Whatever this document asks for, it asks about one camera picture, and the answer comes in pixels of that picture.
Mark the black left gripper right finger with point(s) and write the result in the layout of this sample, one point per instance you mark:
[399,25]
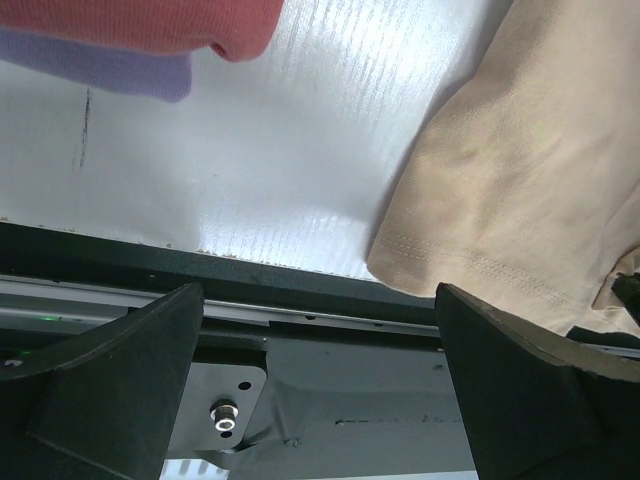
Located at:
[537,405]

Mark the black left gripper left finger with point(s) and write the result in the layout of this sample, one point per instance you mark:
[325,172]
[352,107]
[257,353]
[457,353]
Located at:
[102,404]

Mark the beige t shirt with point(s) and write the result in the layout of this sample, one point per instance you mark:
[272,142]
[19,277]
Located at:
[523,189]

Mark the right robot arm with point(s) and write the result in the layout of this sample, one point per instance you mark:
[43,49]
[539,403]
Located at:
[626,289]

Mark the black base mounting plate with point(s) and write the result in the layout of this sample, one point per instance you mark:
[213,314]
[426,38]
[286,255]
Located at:
[282,401]

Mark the folded purple t shirt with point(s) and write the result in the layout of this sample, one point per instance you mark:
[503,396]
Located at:
[167,78]

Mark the folded red t shirt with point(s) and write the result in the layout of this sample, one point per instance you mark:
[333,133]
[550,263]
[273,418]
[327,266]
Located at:
[235,30]

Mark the aluminium front frame rail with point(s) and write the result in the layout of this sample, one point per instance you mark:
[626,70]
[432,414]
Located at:
[50,301]

